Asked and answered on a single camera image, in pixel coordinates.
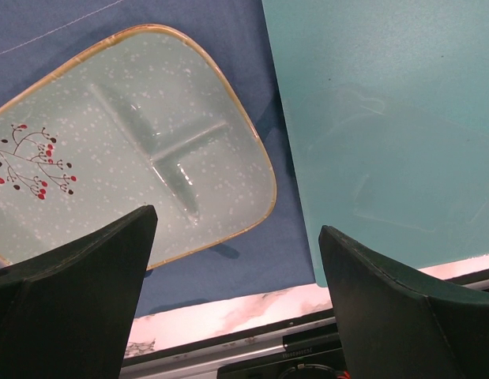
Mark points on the teal file folder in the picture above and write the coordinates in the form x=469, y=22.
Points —
x=386, y=105

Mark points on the aluminium extrusion rail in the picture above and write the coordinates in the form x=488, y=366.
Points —
x=195, y=341

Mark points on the blue lettered placemat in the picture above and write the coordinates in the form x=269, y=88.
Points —
x=36, y=37

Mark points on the pale green divided plate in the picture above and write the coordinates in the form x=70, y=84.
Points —
x=143, y=117

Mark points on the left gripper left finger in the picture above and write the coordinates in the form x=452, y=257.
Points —
x=67, y=313

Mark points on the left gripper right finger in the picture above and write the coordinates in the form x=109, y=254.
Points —
x=397, y=322

